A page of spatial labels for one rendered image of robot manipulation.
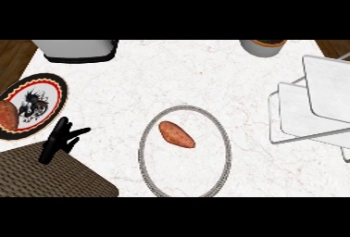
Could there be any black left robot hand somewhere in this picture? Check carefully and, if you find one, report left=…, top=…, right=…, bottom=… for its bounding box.
left=38, top=116, right=94, bottom=165

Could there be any orange-brown squash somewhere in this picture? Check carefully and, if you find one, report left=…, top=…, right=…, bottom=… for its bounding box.
left=157, top=120, right=197, bottom=149

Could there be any round white grey-rimmed placemat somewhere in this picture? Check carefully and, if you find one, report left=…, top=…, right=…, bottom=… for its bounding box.
left=138, top=105, right=232, bottom=198

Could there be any white tiered shelf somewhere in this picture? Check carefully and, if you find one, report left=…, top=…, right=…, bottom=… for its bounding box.
left=268, top=51, right=350, bottom=164

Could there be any brown wicker basket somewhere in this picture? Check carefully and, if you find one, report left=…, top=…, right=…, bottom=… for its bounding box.
left=0, top=140, right=120, bottom=198

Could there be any black-rimmed decorated plate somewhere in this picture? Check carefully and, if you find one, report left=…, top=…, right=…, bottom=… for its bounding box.
left=0, top=72, right=69, bottom=141

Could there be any brown sweet potato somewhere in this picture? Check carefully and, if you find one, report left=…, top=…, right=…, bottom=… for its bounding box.
left=0, top=99, right=21, bottom=131

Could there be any grey and black appliance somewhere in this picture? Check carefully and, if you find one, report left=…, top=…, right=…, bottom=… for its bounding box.
left=30, top=39, right=120, bottom=65

